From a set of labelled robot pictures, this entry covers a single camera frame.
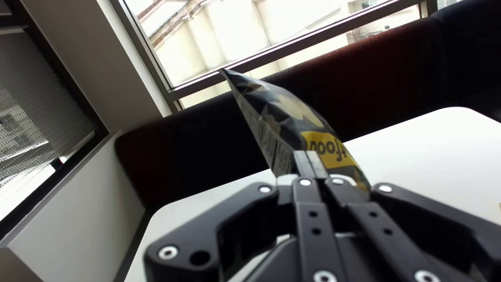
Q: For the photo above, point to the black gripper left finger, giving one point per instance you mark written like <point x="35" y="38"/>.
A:
<point x="318" y="248"/>

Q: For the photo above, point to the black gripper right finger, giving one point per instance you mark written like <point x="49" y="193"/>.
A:
<point x="349" y="196"/>

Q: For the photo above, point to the white square table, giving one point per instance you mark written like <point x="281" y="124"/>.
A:
<point x="451" y="155"/>

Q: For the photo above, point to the black snack packet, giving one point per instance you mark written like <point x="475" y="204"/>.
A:
<point x="282" y="122"/>

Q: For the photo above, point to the dark bench sofa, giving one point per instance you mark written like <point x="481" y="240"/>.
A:
<point x="451" y="58"/>

